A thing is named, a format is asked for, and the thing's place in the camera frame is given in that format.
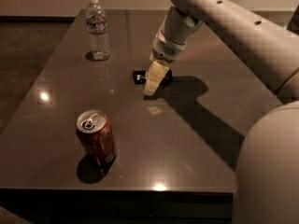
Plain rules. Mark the black rxbar chocolate bar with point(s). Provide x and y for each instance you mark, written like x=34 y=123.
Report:
x=140 y=77

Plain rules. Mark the red soda can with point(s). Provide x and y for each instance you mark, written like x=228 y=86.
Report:
x=95 y=134

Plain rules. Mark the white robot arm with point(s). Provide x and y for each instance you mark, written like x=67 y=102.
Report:
x=266 y=173

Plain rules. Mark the clear plastic water bottle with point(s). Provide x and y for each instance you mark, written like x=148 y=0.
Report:
x=96 y=21

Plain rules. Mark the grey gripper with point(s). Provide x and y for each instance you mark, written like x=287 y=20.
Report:
x=165 y=48

